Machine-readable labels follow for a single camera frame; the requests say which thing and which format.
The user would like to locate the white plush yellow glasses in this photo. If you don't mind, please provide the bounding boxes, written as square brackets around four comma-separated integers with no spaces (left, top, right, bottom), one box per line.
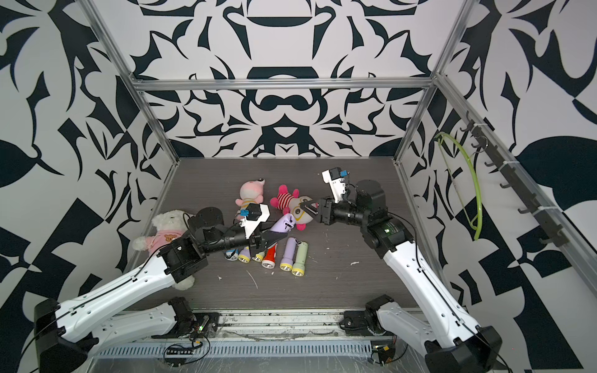
[270,185,313,231]

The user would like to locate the pink plush striped shirt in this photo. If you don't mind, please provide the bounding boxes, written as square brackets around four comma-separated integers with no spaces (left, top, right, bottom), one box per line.
[235,178,265,220]

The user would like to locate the white teddy bear pink shirt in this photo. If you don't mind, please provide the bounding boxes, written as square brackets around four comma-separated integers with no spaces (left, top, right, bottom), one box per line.
[132,210,195,295]

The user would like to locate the green hoop on wall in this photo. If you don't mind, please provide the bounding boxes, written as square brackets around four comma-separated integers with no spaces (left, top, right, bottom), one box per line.
[435,131,484,241]

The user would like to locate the black connector box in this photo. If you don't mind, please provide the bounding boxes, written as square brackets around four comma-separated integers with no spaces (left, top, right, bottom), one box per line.
[369,345,396,366]
[162,343,197,365]

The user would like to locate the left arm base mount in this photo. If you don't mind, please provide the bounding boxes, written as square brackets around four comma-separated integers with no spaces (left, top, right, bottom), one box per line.
[152,297,221,340]

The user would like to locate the black connector box right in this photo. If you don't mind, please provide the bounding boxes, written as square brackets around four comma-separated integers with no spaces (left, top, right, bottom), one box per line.
[369,345,396,366]

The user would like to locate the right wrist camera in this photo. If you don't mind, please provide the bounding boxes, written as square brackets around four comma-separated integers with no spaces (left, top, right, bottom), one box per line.
[322,167,349,203]

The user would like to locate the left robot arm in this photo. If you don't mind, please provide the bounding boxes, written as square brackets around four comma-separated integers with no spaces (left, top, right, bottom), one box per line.
[33,204,295,372]

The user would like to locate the black connector box left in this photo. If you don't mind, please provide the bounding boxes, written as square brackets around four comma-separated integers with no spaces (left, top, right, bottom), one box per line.
[162,343,197,365]

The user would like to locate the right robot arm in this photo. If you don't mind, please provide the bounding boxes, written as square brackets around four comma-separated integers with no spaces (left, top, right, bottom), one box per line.
[300,179,502,372]

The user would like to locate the blue flashlight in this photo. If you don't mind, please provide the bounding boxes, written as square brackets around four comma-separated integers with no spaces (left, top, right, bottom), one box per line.
[225,250,239,261]

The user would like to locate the purple flashlight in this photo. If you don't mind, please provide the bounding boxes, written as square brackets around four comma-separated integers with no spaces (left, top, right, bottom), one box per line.
[238,250,251,264]
[270,213,296,233]
[280,237,297,272]

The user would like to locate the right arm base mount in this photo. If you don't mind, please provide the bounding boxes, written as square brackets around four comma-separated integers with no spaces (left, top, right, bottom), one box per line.
[338,295,394,337]

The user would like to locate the black hook rail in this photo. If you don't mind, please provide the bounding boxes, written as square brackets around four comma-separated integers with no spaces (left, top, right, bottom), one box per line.
[461,111,570,248]

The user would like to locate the light green flashlight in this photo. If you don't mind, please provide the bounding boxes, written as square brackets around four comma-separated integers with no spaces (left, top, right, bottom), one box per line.
[292,242,309,277]
[252,251,266,263]

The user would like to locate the red flashlight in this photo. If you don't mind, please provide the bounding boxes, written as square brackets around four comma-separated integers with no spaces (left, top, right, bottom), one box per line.
[261,243,278,269]

